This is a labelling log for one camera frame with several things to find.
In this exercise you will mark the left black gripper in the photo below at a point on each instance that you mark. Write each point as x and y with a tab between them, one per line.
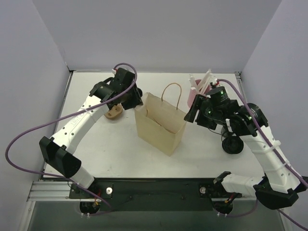
132	99

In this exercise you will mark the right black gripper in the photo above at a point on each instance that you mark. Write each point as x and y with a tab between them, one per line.
200	111

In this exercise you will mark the black coffee cup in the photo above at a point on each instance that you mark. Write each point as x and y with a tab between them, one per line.
225	132

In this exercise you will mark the beige paper bag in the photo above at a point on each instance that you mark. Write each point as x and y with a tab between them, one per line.
160	123

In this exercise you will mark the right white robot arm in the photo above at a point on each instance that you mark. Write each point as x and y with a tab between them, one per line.
247	125

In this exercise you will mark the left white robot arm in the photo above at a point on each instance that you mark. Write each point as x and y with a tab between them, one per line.
58	150

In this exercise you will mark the pink straw holder cup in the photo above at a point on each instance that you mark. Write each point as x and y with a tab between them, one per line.
191	97

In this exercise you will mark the white wrapped straw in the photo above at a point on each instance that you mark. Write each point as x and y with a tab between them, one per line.
203	84
209	83
193	83

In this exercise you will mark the brown pulp cup carrier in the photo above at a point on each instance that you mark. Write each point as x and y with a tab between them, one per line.
115	112

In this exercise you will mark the stack of black lids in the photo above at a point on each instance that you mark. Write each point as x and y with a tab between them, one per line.
232	145

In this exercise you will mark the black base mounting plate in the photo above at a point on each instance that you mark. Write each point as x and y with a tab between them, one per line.
150	195

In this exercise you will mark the aluminium frame rail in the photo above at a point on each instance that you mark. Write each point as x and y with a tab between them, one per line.
112	149

